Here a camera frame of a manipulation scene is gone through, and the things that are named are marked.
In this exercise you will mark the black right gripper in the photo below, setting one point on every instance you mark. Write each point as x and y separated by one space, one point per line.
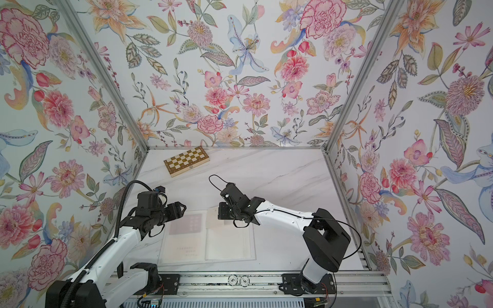
223 212

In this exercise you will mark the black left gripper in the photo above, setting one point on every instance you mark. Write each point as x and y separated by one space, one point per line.
175 210

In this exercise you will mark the white photo album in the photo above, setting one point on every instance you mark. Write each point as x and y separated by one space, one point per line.
220 245

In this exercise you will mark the red card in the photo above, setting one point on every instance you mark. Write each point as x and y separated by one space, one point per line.
212 220
188 224

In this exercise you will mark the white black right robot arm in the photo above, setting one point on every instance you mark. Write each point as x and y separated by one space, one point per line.
326 239

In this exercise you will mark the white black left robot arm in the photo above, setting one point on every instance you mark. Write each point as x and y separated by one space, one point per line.
90 286

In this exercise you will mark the wooden folding chess board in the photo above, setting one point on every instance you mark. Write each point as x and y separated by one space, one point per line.
186 161

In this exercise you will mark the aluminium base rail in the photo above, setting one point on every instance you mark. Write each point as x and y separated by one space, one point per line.
271 289

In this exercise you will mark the aluminium corner post left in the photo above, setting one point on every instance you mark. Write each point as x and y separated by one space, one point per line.
74 23

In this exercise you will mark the aluminium corner post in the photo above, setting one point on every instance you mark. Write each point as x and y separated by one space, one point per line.
74 23
383 30

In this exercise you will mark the aluminium corner post right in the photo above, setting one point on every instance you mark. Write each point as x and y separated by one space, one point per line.
383 30

